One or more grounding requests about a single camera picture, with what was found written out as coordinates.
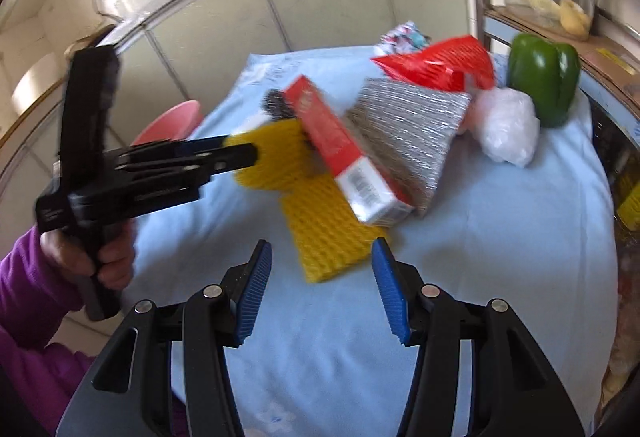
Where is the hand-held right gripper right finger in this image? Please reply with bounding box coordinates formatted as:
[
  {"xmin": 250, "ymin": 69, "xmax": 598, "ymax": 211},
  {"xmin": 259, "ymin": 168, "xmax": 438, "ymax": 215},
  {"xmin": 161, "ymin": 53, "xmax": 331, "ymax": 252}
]
[{"xmin": 371, "ymin": 237, "xmax": 586, "ymax": 437}]

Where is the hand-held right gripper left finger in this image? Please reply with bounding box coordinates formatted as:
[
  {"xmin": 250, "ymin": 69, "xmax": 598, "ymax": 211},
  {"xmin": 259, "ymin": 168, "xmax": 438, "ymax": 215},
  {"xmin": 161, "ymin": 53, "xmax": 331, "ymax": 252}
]
[{"xmin": 56, "ymin": 239, "xmax": 273, "ymax": 437}]

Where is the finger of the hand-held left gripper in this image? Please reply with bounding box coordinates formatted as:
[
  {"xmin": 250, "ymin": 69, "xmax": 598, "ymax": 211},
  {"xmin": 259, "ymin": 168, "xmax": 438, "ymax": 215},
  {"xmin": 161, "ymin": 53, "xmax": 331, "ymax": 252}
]
[
  {"xmin": 127, "ymin": 135, "xmax": 233, "ymax": 160},
  {"xmin": 117, "ymin": 143, "xmax": 258, "ymax": 181}
]

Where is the pink plastic bin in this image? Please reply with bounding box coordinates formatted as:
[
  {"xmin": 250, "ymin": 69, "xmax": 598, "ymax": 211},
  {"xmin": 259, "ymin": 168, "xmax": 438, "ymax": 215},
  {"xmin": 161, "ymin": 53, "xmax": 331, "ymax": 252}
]
[{"xmin": 134, "ymin": 100, "xmax": 203, "ymax": 148}]

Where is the yellow foam fruit net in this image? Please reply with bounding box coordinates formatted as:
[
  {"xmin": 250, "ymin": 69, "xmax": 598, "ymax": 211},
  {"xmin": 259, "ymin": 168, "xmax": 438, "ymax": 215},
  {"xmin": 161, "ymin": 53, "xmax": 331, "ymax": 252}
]
[{"xmin": 222, "ymin": 119, "xmax": 388, "ymax": 285}]

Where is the red plastic packet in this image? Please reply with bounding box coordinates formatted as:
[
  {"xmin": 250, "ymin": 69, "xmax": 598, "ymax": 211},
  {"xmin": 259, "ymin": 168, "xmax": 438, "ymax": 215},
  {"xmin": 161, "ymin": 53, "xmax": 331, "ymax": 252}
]
[{"xmin": 371, "ymin": 35, "xmax": 497, "ymax": 92}]

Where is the person's left forearm purple sleeve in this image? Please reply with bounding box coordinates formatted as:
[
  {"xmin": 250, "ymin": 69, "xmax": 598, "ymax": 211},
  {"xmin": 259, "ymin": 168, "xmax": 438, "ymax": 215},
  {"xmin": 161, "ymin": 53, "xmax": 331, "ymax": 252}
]
[{"xmin": 0, "ymin": 224, "xmax": 98, "ymax": 435}]

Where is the person's left hand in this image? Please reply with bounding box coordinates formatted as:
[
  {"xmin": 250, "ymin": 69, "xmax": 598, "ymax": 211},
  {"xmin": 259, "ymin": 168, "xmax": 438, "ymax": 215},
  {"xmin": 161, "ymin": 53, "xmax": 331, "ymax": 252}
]
[{"xmin": 40, "ymin": 219, "xmax": 136, "ymax": 290}]

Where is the light blue floral cloth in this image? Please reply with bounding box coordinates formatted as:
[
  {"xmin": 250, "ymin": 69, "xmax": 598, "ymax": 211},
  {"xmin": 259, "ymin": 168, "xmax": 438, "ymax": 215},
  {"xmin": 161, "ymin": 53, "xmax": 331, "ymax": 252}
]
[{"xmin": 120, "ymin": 46, "xmax": 615, "ymax": 437}]

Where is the red cardboard box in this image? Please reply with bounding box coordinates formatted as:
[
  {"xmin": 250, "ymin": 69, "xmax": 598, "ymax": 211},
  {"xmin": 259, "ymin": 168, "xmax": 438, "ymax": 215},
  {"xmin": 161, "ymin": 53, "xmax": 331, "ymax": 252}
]
[{"xmin": 282, "ymin": 74, "xmax": 416, "ymax": 227}]

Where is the silver scouring sponge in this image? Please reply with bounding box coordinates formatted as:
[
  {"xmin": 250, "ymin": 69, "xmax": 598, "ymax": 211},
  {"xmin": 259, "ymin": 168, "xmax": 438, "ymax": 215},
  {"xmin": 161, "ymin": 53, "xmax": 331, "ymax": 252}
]
[{"xmin": 345, "ymin": 78, "xmax": 473, "ymax": 218}]

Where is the grey kitchen cabinet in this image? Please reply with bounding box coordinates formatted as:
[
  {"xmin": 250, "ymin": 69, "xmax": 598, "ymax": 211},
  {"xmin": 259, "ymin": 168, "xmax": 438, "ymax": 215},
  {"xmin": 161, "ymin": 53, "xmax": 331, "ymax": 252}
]
[{"xmin": 0, "ymin": 0, "xmax": 473, "ymax": 198}]

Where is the white crumpled plastic bag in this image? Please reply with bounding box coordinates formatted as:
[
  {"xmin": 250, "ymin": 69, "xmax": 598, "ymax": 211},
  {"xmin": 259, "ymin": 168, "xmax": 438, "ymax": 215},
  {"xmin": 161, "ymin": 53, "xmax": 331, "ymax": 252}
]
[{"xmin": 470, "ymin": 87, "xmax": 541, "ymax": 168}]

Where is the floral crumpled wrapper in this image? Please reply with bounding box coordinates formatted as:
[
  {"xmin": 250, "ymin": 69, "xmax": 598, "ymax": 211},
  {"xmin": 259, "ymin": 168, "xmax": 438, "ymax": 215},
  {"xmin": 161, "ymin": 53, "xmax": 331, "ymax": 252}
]
[{"xmin": 375, "ymin": 20, "xmax": 432, "ymax": 56}]

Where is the yellow bottle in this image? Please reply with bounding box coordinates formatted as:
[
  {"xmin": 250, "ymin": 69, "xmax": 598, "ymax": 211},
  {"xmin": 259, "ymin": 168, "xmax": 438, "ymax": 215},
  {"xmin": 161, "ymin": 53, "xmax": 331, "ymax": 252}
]
[{"xmin": 615, "ymin": 167, "xmax": 640, "ymax": 233}]

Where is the green bell pepper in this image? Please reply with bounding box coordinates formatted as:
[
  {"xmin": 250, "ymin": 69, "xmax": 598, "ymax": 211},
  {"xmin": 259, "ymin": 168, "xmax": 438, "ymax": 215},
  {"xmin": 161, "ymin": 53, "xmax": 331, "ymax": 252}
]
[{"xmin": 506, "ymin": 33, "xmax": 581, "ymax": 128}]

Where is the brown cardboard sheet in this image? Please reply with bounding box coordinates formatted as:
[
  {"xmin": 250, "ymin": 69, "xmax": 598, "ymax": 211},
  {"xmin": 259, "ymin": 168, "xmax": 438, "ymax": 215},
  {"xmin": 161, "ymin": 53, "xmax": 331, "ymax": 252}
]
[{"xmin": 575, "ymin": 34, "xmax": 640, "ymax": 108}]

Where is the ginger root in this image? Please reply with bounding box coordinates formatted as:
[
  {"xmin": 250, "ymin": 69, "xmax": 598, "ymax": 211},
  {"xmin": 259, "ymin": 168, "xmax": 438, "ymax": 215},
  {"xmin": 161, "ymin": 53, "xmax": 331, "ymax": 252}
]
[{"xmin": 557, "ymin": 0, "xmax": 593, "ymax": 38}]

